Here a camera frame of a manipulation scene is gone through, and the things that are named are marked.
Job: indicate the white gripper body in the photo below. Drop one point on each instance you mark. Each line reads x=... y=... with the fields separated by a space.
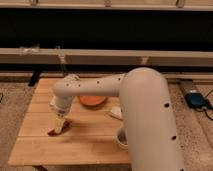
x=62 y=106

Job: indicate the white cup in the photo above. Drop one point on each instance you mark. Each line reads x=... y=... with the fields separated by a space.
x=121 y=138

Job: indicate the orange ceramic bowl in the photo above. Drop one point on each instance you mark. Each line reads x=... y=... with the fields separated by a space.
x=91 y=101

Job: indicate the white napkin piece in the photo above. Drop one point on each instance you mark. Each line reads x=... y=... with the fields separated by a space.
x=116 y=112

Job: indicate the blue power box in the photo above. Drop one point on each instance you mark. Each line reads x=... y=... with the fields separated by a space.
x=197 y=100

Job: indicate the wooden beam rail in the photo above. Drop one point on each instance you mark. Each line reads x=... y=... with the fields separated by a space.
x=105 y=57

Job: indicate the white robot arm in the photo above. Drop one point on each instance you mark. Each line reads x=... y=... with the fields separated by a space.
x=149 y=122

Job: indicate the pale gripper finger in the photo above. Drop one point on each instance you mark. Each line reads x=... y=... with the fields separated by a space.
x=59 y=122

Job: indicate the dark red pepper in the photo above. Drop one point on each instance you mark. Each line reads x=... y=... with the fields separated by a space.
x=65 y=127

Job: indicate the black table leg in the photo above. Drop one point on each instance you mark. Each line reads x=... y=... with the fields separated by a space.
x=34 y=78

